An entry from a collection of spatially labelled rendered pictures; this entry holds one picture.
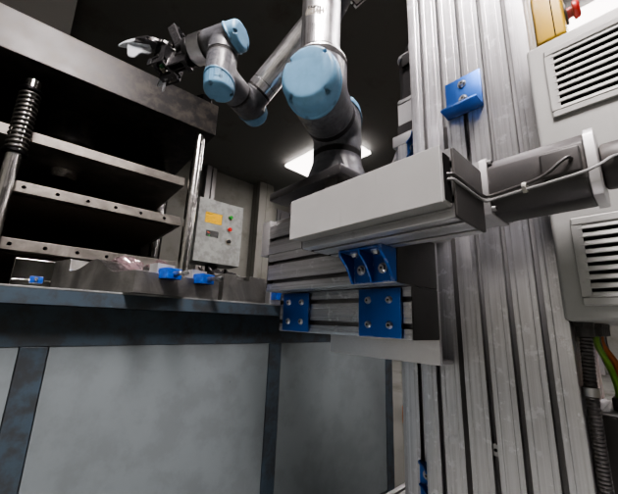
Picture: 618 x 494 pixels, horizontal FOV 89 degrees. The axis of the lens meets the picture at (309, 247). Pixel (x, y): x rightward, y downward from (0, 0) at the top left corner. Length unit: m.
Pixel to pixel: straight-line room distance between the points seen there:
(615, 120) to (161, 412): 1.10
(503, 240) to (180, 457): 0.95
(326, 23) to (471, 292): 0.61
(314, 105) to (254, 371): 0.82
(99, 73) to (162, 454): 1.67
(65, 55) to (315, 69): 1.52
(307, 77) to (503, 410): 0.68
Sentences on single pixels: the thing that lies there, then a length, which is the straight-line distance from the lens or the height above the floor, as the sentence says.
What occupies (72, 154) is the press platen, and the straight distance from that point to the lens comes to 1.96.
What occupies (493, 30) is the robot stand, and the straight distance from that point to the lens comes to 0.89.
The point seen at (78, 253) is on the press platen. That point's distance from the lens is 1.82.
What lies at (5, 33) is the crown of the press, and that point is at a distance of 2.04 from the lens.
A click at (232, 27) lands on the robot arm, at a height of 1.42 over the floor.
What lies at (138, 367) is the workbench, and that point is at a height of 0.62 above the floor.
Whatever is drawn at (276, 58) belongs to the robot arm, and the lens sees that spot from 1.00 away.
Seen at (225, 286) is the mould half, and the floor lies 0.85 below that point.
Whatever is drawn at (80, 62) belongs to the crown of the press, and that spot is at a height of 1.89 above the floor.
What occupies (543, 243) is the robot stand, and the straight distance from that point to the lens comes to 0.66.
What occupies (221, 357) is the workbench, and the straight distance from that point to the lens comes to 1.05.
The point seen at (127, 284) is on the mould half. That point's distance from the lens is 0.89.
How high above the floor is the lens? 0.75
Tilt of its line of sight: 13 degrees up
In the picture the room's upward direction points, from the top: 2 degrees clockwise
